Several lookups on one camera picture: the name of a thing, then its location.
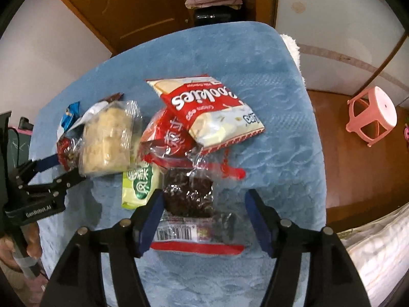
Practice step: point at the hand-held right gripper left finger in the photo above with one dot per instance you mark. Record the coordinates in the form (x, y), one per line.
(150, 220)

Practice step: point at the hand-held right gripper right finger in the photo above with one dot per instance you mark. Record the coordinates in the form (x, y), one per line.
(258, 220)

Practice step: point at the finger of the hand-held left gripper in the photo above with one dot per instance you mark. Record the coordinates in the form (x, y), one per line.
(48, 161)
(68, 180)

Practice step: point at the small red nut packet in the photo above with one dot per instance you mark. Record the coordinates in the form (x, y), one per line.
(67, 153)

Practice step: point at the green snack packet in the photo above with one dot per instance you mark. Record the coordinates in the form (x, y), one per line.
(137, 185)

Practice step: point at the clear packet of dark dates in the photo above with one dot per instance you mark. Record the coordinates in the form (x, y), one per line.
(188, 195)

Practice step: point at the small blue candy packet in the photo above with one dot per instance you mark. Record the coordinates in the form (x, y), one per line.
(70, 113)

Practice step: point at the clear bag of rice cakes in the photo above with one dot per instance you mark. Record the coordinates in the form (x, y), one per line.
(105, 140)

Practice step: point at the brown and white snack packet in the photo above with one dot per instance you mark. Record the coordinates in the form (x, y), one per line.
(92, 112)

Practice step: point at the red snack packet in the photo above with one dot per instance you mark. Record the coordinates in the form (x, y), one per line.
(166, 140)

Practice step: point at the red and white cookie bag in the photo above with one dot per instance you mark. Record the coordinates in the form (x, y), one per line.
(211, 115)

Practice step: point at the person's left hand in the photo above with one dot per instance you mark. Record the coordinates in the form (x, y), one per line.
(32, 239)

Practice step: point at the black easel knob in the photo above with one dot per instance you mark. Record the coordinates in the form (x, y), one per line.
(25, 124)

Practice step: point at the checked blanket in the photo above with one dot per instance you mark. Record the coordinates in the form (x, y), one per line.
(383, 255)

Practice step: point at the pink plastic stool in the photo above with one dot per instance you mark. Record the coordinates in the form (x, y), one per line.
(377, 105)

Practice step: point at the white towel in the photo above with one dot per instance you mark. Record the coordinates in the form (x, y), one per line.
(292, 54)

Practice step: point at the pink toy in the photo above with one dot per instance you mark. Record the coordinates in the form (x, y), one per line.
(406, 133)

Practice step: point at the wooden door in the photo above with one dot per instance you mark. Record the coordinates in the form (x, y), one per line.
(127, 6)

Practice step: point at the frosted glass wardrobe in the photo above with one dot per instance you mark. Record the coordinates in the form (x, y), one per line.
(335, 22)

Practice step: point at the wooden corner shelf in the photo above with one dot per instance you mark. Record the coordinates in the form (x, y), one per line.
(266, 0)

